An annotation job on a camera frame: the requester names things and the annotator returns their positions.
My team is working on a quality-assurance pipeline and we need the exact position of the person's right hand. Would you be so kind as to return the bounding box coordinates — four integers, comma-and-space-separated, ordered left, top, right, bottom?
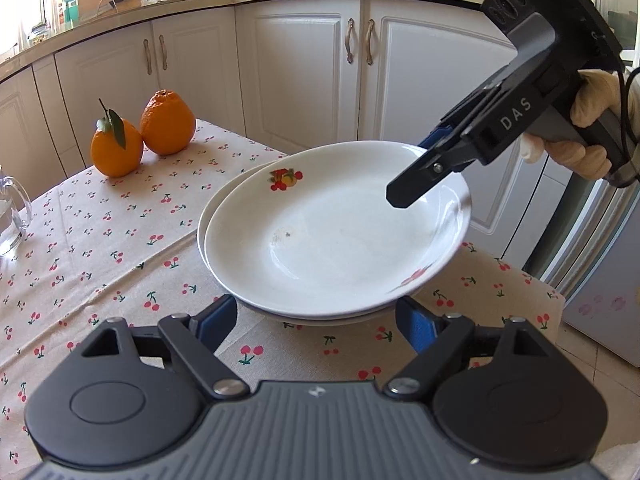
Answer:
520, 67, 640, 181

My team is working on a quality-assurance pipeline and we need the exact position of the cherry print tablecloth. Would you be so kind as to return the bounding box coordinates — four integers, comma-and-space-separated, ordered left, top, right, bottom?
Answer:
0, 119, 566, 466

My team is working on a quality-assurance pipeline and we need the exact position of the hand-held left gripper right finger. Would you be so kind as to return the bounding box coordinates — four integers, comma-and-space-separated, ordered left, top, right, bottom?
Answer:
385, 296, 563, 401

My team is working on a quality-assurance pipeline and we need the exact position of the pale blue refrigerator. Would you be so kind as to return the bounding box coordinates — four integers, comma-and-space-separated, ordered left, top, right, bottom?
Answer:
522, 170, 640, 376

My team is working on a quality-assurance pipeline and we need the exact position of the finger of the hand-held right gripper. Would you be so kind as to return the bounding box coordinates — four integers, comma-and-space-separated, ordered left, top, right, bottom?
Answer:
419, 125, 453, 151
386, 142, 481, 209

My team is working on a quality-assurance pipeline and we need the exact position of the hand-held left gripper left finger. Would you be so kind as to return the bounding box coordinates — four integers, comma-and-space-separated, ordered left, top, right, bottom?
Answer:
75, 294, 251, 401

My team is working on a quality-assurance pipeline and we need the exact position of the white plate with fruit print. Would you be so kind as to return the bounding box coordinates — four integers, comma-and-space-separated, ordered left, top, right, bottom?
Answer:
197, 160, 451, 328
204, 141, 472, 318

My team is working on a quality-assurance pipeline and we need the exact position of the orange with green leaf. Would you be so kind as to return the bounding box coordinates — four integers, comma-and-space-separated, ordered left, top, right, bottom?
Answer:
90, 99, 144, 178

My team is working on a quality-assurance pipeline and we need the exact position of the clear glass mug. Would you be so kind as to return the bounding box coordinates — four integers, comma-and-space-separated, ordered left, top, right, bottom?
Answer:
0, 164, 34, 257

